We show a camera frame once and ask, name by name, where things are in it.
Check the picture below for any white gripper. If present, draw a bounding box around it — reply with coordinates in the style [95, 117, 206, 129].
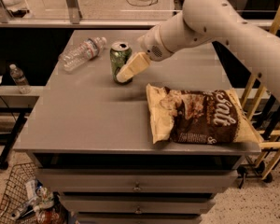
[116, 26, 173, 83]

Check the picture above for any green soda can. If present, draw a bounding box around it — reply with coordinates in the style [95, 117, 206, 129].
[110, 41, 132, 84]

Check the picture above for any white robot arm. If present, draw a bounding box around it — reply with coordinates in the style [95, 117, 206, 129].
[116, 0, 280, 103]

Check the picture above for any brown chip bag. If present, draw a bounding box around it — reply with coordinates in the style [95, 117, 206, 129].
[147, 84, 262, 145]

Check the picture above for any clear plastic bottle lying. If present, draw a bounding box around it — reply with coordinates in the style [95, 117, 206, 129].
[59, 37, 107, 72]

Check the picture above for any grey drawer cabinet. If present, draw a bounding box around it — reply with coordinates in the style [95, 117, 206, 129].
[14, 44, 259, 224]

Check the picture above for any small upright water bottle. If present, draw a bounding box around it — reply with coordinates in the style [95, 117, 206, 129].
[9, 64, 32, 94]

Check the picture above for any grey side bench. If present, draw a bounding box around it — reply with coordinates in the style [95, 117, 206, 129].
[0, 86, 44, 170]

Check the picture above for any metal railing frame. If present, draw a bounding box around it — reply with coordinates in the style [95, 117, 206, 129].
[0, 0, 272, 30]

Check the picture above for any wire basket with trash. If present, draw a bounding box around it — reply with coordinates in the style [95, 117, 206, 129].
[0, 163, 67, 224]

